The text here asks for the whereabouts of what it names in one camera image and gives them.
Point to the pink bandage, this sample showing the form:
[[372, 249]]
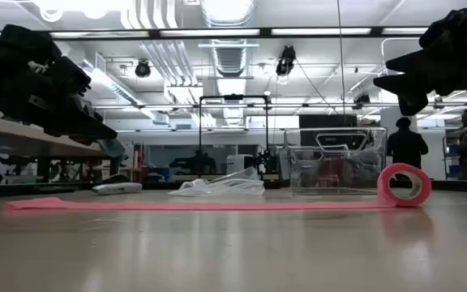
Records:
[[176, 206]]

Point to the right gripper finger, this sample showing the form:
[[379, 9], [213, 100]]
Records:
[[410, 65], [408, 95]]

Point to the wooden workbench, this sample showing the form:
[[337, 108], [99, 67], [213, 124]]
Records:
[[35, 142]]

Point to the clear plastic bin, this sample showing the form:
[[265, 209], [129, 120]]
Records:
[[335, 162]]

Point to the silver utility knife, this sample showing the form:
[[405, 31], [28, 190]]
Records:
[[116, 188]]

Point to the thin black rectangular frame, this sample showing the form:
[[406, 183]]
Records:
[[233, 97]]

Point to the silver ventilation duct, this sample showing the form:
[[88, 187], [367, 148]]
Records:
[[229, 57]]

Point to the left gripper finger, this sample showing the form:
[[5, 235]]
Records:
[[87, 130], [83, 109]]

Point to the black ceiling spotlight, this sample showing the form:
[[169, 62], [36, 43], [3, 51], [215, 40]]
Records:
[[286, 61], [361, 100], [143, 69]]

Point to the black monitor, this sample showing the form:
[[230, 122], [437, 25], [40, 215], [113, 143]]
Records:
[[326, 121]]

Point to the teal cloth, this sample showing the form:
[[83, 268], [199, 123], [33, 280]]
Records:
[[114, 148]]

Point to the clear plastic bag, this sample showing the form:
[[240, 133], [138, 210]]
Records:
[[221, 186]]

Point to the black overhead crossbar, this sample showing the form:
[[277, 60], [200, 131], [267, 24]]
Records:
[[264, 32]]

